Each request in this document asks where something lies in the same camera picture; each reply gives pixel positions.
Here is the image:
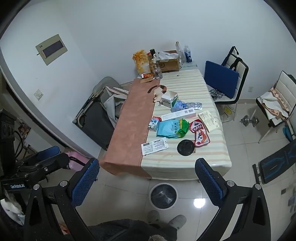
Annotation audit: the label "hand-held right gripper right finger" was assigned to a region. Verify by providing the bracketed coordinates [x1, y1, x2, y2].
[195, 158, 271, 241]

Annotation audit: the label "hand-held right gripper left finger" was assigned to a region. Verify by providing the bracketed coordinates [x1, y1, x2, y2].
[24, 158, 100, 241]

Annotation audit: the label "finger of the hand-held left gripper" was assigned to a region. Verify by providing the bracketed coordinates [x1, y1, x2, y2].
[35, 152, 71, 174]
[16, 146, 61, 166]

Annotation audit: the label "red snack packet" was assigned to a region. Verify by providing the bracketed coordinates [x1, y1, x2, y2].
[189, 119, 204, 133]
[194, 128, 210, 147]

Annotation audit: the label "white round trash bin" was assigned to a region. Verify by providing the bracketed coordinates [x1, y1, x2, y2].
[149, 183, 178, 210]

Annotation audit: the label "blue green plastic bag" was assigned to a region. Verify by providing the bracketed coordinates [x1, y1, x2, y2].
[156, 119, 190, 139]

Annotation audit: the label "long white box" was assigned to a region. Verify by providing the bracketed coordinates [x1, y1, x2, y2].
[161, 108, 196, 121]

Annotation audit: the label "blue packet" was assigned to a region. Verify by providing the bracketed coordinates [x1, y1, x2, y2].
[171, 100, 187, 113]

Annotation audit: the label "pink suitcase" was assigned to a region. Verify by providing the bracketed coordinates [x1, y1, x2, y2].
[62, 151, 90, 171]

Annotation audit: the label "white crumpled bag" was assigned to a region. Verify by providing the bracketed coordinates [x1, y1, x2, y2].
[0, 198, 25, 226]

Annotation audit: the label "black round lid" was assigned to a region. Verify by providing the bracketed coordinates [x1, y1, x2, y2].
[177, 139, 195, 156]

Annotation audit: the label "grey fuzzy slipper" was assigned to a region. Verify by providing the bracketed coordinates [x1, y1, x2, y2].
[168, 215, 187, 230]
[147, 210, 160, 225]

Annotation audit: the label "beige paper packet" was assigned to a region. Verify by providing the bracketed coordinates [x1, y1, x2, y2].
[198, 111, 220, 133]

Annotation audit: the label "person's legs dark pants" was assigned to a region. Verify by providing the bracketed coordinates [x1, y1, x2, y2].
[87, 218, 178, 241]

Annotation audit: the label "white printed label sheet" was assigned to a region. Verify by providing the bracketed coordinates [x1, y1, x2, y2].
[141, 137, 168, 156]

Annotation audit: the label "black blue exercise bench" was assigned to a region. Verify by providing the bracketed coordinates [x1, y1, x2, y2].
[253, 140, 296, 184]

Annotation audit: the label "chrome dumbbell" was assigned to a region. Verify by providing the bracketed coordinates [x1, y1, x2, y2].
[240, 115, 260, 127]

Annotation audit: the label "brown cloth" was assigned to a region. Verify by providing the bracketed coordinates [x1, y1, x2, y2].
[99, 78, 162, 179]

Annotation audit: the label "silver blister pill pack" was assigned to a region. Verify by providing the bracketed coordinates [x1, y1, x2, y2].
[186, 101, 203, 110]

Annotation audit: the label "white cloth bag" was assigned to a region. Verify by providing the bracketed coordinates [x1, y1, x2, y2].
[103, 86, 129, 127]

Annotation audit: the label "small white blue carton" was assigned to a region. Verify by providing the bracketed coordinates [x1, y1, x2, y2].
[148, 116, 162, 131]

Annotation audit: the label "chrome metal fitting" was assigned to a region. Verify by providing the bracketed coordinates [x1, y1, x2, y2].
[209, 89, 224, 100]

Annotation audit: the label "blue plastic item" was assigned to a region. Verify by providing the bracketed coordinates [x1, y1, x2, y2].
[282, 127, 294, 142]

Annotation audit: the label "white green carton box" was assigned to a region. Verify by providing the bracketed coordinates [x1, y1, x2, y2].
[161, 90, 179, 109]

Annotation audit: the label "table with striped cloth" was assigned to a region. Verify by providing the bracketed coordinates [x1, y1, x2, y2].
[141, 69, 232, 180]

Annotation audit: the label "brown cream cartoon cutout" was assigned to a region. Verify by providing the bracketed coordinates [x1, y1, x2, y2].
[147, 85, 169, 103]

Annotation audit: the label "blue board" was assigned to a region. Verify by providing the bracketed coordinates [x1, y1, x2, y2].
[204, 61, 239, 100]

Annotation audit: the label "beige patterned cloth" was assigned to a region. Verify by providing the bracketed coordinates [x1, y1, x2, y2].
[260, 87, 290, 121]

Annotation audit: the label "chair with blue cushion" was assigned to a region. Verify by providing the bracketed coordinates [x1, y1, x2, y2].
[207, 46, 250, 121]

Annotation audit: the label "clear pump bottle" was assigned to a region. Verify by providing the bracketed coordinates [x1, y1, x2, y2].
[151, 58, 163, 80]

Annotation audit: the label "cardboard box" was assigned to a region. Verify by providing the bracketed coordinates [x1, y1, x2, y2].
[155, 50, 181, 73]

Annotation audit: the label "white black chair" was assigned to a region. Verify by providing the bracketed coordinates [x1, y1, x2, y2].
[255, 71, 296, 143]

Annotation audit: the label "orange snack bag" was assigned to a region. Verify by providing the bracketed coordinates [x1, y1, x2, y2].
[132, 50, 149, 75]

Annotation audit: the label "plastic bottle blue label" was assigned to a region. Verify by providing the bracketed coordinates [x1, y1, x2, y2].
[184, 45, 193, 63]

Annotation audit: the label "clear glass bottle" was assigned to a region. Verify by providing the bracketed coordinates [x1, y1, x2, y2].
[175, 41, 185, 65]

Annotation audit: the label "white plastic bag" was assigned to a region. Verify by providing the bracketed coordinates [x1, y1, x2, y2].
[157, 51, 179, 61]

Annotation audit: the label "beige wall panel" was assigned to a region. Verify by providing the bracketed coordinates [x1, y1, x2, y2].
[35, 34, 68, 66]

